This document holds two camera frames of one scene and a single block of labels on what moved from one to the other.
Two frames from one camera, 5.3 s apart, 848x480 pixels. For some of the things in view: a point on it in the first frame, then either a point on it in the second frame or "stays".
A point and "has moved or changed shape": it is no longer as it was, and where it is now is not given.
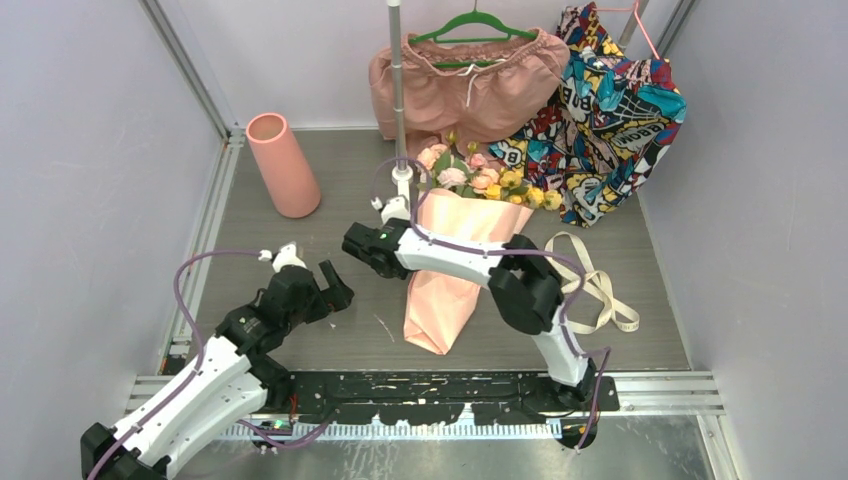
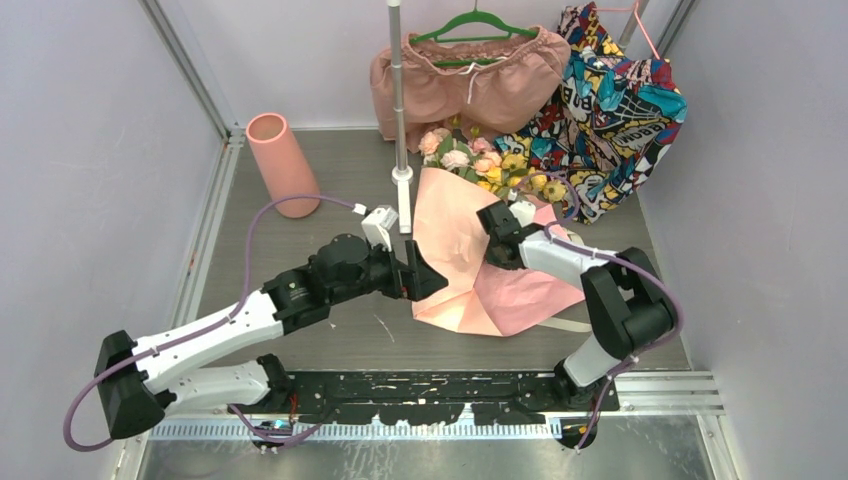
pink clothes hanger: x=634 y=9 stays
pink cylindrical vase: x=291 y=185 stays
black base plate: x=430 y=396 stays
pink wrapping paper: x=437 y=303 has moved or changed shape
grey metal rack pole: x=633 y=23 stays
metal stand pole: x=402 y=174 stays
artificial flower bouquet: x=464 y=170 has moved or changed shape
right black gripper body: x=393 y=276 → x=493 y=259
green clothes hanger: x=475 y=16 stays
